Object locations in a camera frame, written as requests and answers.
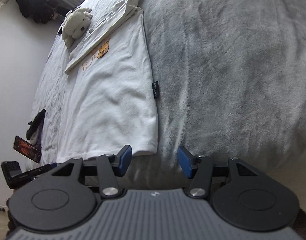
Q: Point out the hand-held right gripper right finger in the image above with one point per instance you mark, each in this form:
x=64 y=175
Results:
x=185 y=161

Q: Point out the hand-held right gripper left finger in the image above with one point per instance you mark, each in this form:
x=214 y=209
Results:
x=125 y=158

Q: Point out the white sweatshirt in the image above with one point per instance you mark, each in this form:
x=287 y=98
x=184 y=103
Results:
x=105 y=92

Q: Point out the dark cloth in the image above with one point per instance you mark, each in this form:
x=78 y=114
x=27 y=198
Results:
x=36 y=125

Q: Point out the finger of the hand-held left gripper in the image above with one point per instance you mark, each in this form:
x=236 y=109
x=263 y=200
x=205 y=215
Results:
x=46 y=168

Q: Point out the black phone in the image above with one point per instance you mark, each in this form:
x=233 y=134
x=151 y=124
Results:
x=26 y=148

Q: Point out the dark hanging clothes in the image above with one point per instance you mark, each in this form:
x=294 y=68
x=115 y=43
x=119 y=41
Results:
x=38 y=5

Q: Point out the white plush dog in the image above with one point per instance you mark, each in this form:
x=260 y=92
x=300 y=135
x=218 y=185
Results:
x=76 y=25

